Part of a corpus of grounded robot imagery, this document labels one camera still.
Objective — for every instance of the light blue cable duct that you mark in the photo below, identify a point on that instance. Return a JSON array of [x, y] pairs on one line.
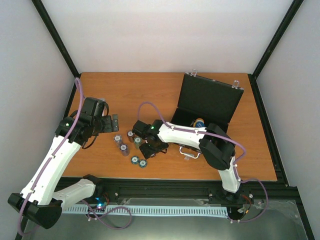
[[163, 211]]

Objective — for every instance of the left black frame post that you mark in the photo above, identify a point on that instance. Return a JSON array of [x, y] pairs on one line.
[[46, 19]]

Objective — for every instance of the purple chip stack upper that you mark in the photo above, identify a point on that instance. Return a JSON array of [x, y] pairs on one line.
[[118, 140]]

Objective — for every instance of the blue short stack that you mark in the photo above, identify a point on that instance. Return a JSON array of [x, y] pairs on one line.
[[135, 160], [143, 163]]

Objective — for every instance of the green tall chip stack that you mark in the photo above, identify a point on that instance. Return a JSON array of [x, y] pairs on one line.
[[137, 142]]

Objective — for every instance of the blue short stack left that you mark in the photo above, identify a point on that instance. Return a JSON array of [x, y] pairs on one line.
[[135, 160]]

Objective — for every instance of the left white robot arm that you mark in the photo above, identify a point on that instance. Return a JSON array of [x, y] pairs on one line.
[[38, 201]]

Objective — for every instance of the purple chip stack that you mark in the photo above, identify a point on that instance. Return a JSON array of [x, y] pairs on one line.
[[124, 150], [118, 140]]

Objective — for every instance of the right black frame post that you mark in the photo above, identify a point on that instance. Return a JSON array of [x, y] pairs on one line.
[[280, 31]]

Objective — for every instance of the black poker set case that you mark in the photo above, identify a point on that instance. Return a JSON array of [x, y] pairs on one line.
[[203, 98]]

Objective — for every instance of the purple chip stack lower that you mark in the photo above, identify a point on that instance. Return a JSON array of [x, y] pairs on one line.
[[124, 150]]

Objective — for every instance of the blue short stack right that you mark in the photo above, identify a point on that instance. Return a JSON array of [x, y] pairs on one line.
[[143, 163]]

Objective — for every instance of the brown tall chip stack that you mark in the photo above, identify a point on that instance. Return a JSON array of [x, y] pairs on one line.
[[130, 136]]

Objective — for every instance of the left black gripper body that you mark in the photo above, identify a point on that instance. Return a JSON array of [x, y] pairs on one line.
[[100, 128]]

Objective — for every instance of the black frame post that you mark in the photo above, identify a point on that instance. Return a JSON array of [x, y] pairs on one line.
[[46, 19], [280, 31]]

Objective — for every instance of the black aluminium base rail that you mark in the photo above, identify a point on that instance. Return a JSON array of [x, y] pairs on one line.
[[120, 189]]

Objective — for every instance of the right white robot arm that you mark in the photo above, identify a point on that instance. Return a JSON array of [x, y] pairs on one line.
[[212, 142]]

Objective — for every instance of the blue round blind button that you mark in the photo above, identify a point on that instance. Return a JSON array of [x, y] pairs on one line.
[[199, 124]]

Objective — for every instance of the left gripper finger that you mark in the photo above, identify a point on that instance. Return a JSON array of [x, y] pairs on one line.
[[115, 117], [115, 126]]

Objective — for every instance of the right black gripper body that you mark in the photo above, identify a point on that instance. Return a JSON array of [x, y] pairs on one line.
[[153, 149]]

